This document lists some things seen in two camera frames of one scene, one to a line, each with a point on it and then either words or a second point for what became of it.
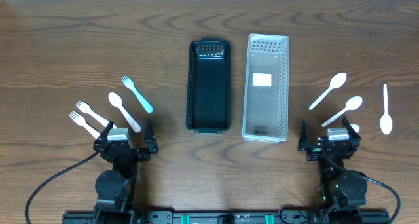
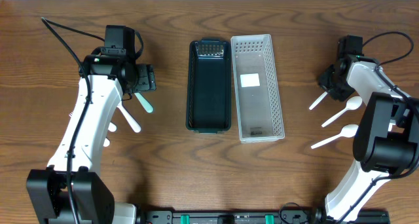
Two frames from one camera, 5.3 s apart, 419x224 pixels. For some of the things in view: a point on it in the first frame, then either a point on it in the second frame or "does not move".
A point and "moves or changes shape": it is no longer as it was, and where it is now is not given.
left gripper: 126,150 -> 146,78
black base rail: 254,217 does not move
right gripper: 329,147 -> 329,83
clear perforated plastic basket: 266,89 moves or changes shape
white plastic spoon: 116,101 does not move
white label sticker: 262,79 -> 249,80
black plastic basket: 209,87 does not move
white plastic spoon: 353,103 does not move
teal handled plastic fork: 129,83 does not move
